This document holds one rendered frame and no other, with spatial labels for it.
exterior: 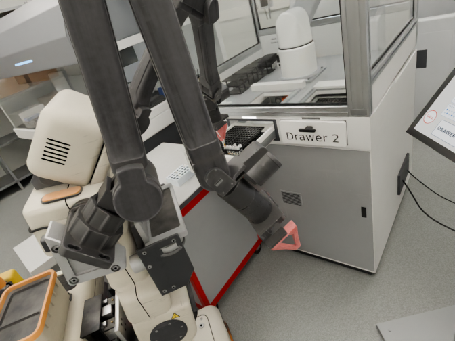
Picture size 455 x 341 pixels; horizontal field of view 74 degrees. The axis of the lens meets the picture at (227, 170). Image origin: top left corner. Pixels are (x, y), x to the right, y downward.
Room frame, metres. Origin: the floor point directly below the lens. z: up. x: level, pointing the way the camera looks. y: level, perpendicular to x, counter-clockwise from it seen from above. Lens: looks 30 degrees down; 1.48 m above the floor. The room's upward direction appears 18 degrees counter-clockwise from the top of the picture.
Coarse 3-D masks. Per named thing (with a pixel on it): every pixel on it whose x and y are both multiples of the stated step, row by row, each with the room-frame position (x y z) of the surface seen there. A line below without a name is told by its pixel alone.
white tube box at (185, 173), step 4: (180, 168) 1.36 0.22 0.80; (184, 168) 1.35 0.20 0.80; (188, 168) 1.33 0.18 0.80; (180, 172) 1.33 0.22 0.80; (184, 172) 1.32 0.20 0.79; (188, 172) 1.31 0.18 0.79; (168, 176) 1.32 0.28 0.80; (172, 176) 1.31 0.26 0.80; (176, 176) 1.31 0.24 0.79; (184, 176) 1.29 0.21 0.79; (188, 176) 1.30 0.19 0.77; (168, 180) 1.30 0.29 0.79; (172, 180) 1.28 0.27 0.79; (176, 180) 1.26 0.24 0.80; (180, 180) 1.27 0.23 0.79; (184, 180) 1.28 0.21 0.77; (172, 184) 1.29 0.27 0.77; (176, 184) 1.27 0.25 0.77; (180, 184) 1.26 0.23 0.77
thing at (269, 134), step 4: (232, 124) 1.47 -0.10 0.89; (236, 124) 1.47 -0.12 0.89; (240, 124) 1.45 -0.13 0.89; (244, 124) 1.43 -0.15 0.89; (248, 124) 1.42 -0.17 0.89; (252, 124) 1.40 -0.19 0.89; (256, 124) 1.38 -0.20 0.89; (260, 124) 1.37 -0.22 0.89; (264, 124) 1.35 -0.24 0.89; (268, 124) 1.33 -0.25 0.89; (272, 124) 1.32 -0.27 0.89; (228, 128) 1.44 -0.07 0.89; (264, 128) 1.35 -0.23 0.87; (268, 128) 1.34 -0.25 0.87; (272, 128) 1.29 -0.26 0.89; (268, 132) 1.26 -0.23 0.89; (272, 132) 1.28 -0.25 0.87; (220, 136) 1.39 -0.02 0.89; (264, 136) 1.24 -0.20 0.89; (268, 136) 1.26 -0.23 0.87; (272, 136) 1.28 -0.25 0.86; (260, 140) 1.21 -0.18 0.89; (264, 140) 1.23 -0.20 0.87; (268, 140) 1.25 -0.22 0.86; (272, 140) 1.28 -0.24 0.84; (264, 144) 1.22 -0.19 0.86; (268, 144) 1.25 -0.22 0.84
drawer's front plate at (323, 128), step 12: (288, 120) 1.23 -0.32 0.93; (300, 120) 1.19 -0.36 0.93; (312, 120) 1.16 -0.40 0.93; (324, 120) 1.12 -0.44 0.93; (288, 132) 1.23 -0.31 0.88; (300, 132) 1.19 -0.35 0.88; (324, 132) 1.11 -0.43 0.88; (336, 132) 1.08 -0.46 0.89; (312, 144) 1.15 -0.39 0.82; (324, 144) 1.11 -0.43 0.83; (336, 144) 1.08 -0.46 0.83
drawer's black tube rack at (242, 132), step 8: (232, 128) 1.42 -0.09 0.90; (240, 128) 1.38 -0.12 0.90; (248, 128) 1.35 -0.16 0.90; (256, 128) 1.32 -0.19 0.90; (232, 136) 1.32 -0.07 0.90; (240, 136) 1.29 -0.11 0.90; (248, 136) 1.26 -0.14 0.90; (256, 136) 1.30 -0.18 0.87; (232, 144) 1.24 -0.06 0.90; (248, 144) 1.25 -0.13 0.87; (224, 152) 1.24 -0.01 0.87
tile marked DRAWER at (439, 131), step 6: (444, 120) 0.71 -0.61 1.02; (438, 126) 0.71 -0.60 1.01; (444, 126) 0.69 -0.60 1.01; (450, 126) 0.68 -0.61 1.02; (432, 132) 0.72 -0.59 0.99; (438, 132) 0.70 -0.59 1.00; (444, 132) 0.68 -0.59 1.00; (450, 132) 0.66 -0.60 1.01; (438, 138) 0.68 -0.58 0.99; (444, 138) 0.67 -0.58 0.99; (450, 138) 0.65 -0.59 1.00; (450, 144) 0.64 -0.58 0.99
